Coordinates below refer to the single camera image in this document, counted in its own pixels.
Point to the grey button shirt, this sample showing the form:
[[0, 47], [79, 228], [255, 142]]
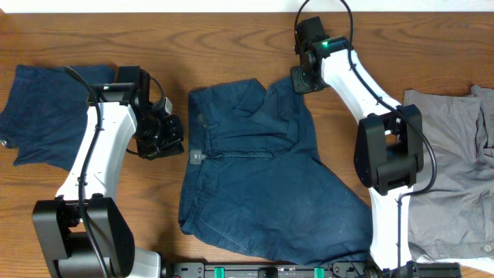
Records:
[[453, 222]]

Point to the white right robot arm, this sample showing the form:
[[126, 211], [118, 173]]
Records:
[[388, 153]]

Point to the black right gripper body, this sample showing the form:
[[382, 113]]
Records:
[[305, 82]]

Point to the folded navy blue garment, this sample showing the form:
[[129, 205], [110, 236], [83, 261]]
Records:
[[45, 116]]

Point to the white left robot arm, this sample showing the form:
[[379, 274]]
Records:
[[81, 231]]

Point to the dark blue denim shorts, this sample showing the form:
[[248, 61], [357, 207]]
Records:
[[255, 184]]

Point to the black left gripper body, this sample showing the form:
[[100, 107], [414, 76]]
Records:
[[170, 136]]

